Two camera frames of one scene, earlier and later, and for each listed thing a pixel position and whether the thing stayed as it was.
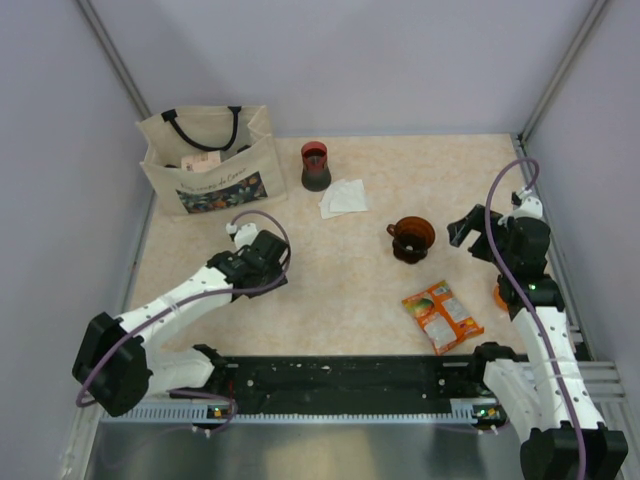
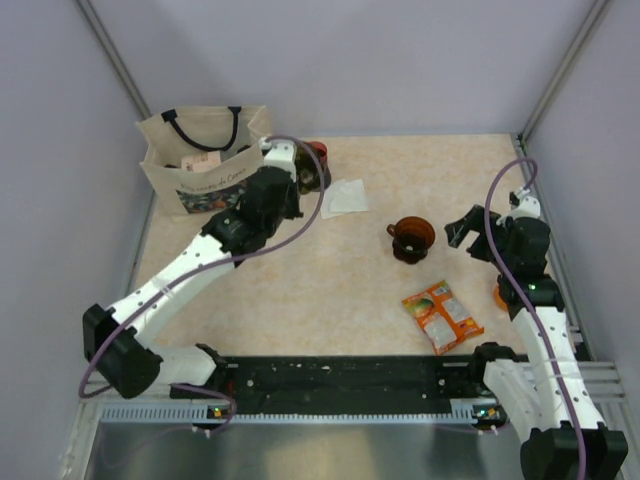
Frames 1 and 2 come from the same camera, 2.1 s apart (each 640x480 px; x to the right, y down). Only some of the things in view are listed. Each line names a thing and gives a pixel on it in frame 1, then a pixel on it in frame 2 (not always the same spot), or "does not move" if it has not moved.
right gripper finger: x=474 y=220 does not move
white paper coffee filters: x=343 y=196 does not move
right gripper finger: x=482 y=248 does not move
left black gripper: x=276 y=273 -> x=294 y=210
